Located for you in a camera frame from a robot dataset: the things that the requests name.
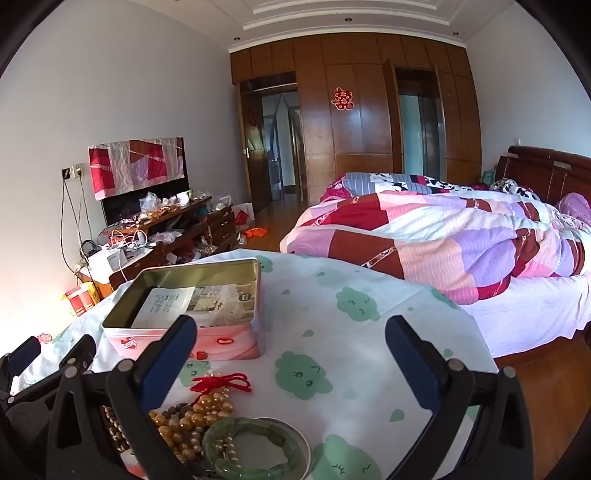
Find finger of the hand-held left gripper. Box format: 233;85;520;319
0;336;42;393
11;334;98;402

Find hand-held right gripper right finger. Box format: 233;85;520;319
385;315;548;480

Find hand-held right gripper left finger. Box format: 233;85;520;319
46;315;199;480

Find pink metal tin box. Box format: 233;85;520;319
102;257;267;361

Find red yellow box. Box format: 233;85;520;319
65;281;101;317

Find white paper leaflet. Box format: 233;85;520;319
131;286;197;328

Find white cardboard box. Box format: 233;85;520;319
88;247;126;280

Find white bed sheet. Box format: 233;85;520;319
464;274;591;360

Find pink red patchwork quilt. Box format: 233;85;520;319
279;190;591;305

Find dark wooden television cabinet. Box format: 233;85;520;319
76;196;237;296

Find black television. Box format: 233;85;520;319
100;137;191;227

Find white shopping bag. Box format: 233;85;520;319
232;202;255;227

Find blue striped cow print quilt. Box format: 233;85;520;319
321;172;542;204

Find red pink patchwork cloth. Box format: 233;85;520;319
89;137;185;201

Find pink pillow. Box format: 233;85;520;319
556;193;591;228

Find brown wooden wardrobe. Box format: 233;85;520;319
230;32;483;210

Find gold bead necklace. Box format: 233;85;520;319
99;402;195;455

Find small gold bead chain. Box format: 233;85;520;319
212;434;237;468

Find black hanging cables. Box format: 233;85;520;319
62;175;94;274

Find wooden door with handle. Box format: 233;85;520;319
238;83;269;214

